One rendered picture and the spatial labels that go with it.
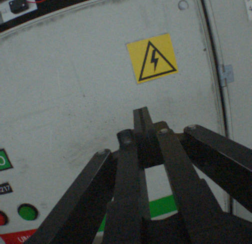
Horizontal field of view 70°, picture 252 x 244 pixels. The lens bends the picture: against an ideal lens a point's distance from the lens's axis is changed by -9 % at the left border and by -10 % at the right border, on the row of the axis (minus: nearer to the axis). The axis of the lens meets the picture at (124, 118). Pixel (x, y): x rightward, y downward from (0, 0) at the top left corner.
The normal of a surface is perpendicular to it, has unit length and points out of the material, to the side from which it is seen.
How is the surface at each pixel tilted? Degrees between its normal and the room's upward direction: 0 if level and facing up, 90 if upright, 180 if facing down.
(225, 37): 90
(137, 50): 90
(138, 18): 90
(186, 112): 90
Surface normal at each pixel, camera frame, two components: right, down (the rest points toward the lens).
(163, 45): 0.08, 0.26
